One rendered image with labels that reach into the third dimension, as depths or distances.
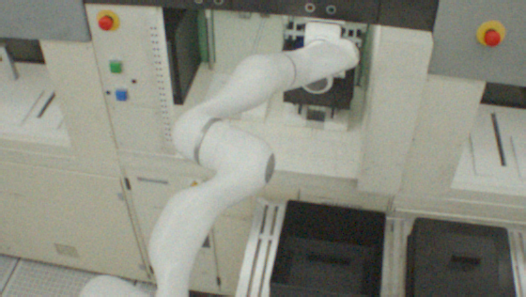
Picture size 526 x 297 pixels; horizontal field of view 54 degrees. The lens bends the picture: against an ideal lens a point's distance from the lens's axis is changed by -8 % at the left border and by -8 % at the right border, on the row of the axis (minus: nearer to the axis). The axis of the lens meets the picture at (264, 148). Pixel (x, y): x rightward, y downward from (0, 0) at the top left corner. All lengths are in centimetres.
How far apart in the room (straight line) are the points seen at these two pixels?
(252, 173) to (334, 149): 73
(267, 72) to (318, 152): 67
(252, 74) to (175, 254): 37
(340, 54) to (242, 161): 43
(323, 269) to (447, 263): 35
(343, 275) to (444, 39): 70
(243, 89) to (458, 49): 56
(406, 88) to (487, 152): 56
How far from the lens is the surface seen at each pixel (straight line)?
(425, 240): 157
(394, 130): 146
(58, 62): 164
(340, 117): 181
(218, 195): 105
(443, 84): 144
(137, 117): 167
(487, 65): 141
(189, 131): 111
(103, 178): 192
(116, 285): 109
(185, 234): 105
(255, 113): 181
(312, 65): 131
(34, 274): 267
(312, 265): 158
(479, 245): 161
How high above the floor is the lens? 208
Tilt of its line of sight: 44 degrees down
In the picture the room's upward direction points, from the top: straight up
